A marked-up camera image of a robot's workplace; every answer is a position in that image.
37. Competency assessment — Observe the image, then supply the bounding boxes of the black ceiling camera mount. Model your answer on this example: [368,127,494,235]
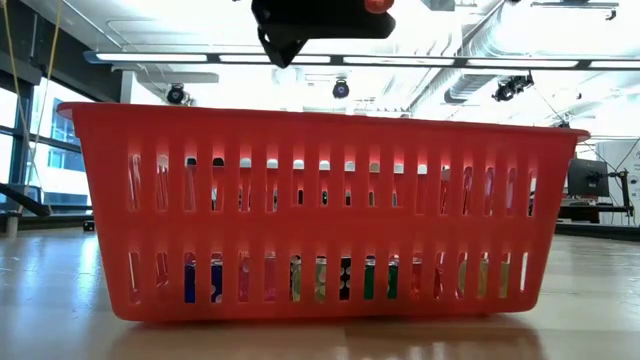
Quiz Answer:
[492,72,535,104]

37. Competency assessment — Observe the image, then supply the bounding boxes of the yellow extension cord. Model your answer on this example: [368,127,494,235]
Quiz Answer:
[1,0,64,214]

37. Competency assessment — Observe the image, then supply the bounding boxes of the black office desk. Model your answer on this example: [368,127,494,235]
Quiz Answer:
[557,203,636,225]

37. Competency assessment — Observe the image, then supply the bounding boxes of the pale translucent die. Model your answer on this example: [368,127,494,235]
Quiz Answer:
[289,255,329,303]

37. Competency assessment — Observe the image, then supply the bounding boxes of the red slotted plastic basket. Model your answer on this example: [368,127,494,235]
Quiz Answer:
[55,101,592,323]

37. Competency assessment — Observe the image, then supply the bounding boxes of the green die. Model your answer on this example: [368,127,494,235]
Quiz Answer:
[363,255,400,301]

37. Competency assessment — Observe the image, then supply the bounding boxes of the crimson die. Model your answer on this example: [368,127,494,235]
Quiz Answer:
[237,252,276,303]

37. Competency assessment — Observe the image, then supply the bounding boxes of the black overhead beam light strips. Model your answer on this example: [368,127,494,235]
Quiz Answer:
[82,49,640,72]

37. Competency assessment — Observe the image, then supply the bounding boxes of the red translucent die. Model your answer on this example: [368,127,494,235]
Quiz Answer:
[410,257,424,300]

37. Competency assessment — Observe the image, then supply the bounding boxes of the dark blue die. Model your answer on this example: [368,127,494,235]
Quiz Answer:
[183,252,224,304]

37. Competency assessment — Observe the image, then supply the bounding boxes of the black die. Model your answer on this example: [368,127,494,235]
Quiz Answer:
[339,257,352,302]

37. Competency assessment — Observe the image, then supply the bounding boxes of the black computer monitor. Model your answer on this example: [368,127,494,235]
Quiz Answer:
[567,158,611,199]

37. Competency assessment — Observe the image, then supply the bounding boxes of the pale yellow die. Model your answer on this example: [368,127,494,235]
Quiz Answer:
[457,253,512,300]

